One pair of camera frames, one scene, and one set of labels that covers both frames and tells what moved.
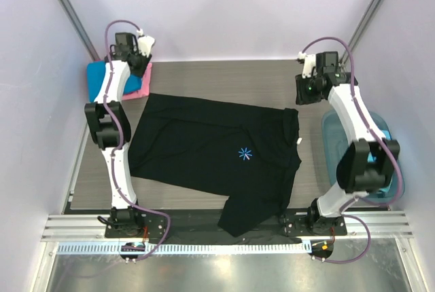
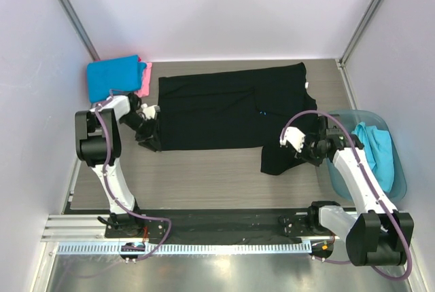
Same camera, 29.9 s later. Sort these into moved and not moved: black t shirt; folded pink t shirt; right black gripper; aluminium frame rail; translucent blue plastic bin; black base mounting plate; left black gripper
Moved: right black gripper; left black gripper; black t shirt
Not moved: aluminium frame rail; translucent blue plastic bin; black base mounting plate; folded pink t shirt
